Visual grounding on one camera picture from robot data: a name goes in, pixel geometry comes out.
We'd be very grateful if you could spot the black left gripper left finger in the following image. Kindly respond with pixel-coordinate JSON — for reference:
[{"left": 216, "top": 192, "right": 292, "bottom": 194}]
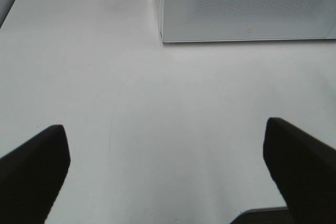
[{"left": 1, "top": 125, "right": 70, "bottom": 223}]

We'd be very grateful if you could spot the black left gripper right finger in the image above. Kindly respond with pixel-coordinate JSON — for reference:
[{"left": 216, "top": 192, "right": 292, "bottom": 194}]
[{"left": 263, "top": 118, "right": 335, "bottom": 223}]

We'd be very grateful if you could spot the white microwave door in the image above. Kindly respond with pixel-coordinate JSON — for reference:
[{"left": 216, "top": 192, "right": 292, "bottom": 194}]
[{"left": 160, "top": 0, "right": 336, "bottom": 43}]

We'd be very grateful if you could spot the white microwave oven body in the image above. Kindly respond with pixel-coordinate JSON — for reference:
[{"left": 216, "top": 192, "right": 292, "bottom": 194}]
[{"left": 154, "top": 0, "right": 336, "bottom": 43}]

